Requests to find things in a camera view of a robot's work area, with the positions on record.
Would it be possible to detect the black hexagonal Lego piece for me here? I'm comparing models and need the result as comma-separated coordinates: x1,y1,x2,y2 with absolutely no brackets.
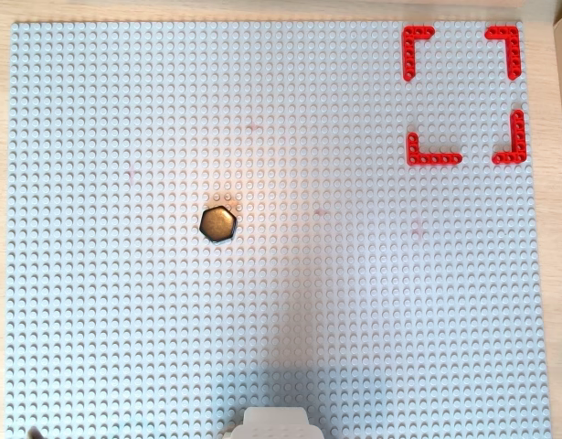
199,205,239,246

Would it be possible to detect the red L-shaped Lego beam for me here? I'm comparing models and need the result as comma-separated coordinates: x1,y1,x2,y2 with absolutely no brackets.
492,109,526,166
484,25,523,82
402,25,436,82
406,132,464,166

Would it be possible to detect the grey Lego baseplate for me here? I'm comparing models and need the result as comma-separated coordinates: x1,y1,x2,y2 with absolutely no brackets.
5,20,556,439

